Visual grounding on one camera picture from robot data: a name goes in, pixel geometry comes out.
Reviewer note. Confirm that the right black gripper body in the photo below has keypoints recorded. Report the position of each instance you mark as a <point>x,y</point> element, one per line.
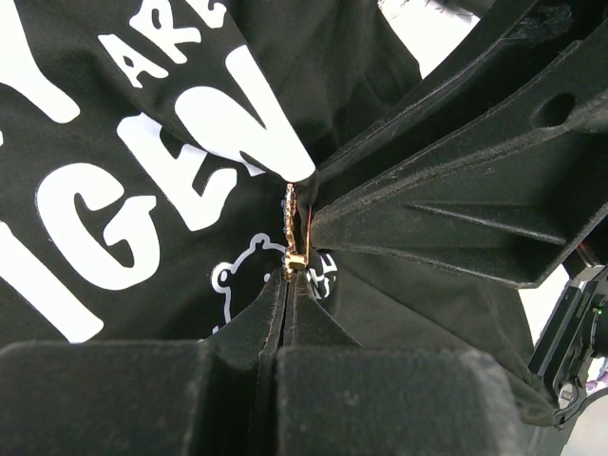
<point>575,334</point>

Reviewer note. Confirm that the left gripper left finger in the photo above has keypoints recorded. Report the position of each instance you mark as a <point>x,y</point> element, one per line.
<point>212,397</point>

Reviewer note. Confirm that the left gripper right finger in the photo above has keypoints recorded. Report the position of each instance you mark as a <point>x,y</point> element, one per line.
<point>336,398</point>

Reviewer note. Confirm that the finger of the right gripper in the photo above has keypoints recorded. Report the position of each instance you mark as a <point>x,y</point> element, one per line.
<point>507,197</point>
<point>511,44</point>

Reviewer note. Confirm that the gold leaf brooch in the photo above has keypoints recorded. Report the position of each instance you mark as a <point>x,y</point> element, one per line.
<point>297,232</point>

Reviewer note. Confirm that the black printed t-shirt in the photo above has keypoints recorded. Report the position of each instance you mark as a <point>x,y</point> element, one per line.
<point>146,145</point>

